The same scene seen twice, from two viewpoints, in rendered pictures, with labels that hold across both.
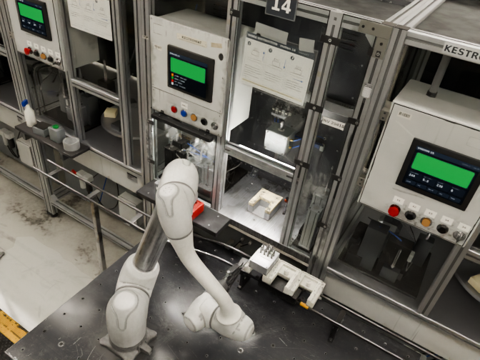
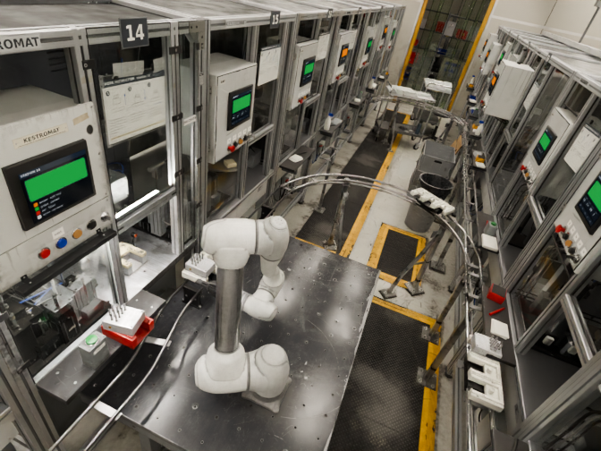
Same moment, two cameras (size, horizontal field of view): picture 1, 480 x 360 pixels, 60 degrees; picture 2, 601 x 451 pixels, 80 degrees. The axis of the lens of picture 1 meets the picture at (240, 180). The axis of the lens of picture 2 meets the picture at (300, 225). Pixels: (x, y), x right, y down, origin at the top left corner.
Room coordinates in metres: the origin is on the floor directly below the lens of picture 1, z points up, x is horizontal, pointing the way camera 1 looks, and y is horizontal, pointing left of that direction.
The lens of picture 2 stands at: (1.23, 1.29, 2.26)
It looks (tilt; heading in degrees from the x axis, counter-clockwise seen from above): 35 degrees down; 257
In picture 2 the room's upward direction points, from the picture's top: 12 degrees clockwise
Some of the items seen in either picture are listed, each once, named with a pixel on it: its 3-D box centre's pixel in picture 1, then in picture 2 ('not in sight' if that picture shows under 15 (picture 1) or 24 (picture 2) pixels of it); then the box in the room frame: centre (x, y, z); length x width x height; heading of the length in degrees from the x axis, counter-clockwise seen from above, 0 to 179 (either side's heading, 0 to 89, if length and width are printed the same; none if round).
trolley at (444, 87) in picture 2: not in sight; (431, 105); (-2.60, -5.66, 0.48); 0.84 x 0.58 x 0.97; 70
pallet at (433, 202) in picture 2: not in sight; (430, 203); (-0.44, -1.14, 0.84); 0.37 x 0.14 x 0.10; 120
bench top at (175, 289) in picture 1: (223, 355); (265, 318); (1.00, -0.03, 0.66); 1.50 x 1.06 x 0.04; 62
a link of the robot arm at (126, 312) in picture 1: (126, 313); (268, 368); (1.02, 0.40, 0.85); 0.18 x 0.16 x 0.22; 4
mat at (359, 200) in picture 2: not in sight; (374, 154); (-1.02, -3.98, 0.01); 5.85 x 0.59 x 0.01; 62
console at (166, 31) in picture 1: (201, 71); (19, 182); (1.87, 0.25, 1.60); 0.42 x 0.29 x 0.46; 62
